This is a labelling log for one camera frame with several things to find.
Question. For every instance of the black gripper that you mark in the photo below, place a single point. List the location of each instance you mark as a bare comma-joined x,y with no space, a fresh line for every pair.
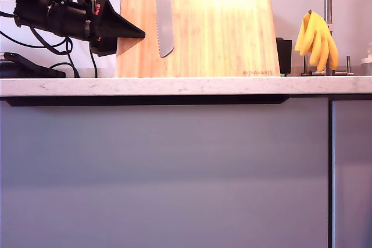
89,27

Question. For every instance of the wooden magnetic knife block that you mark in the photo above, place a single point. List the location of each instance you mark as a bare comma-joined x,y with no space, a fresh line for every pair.
203,41

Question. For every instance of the wide grey drawer front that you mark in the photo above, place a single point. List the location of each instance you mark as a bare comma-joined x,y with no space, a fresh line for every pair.
162,172

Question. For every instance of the black container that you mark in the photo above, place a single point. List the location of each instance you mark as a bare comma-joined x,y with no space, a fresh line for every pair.
283,56

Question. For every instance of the yellow rubber glove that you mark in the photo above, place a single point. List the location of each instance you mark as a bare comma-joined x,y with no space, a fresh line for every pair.
316,40

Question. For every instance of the metal rack with posts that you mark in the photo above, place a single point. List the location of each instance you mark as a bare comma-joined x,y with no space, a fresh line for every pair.
348,65

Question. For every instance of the white container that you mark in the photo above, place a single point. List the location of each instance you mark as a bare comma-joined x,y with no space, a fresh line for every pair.
366,61

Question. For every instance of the narrow grey cabinet door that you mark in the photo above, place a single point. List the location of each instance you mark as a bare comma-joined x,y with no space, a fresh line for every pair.
353,172

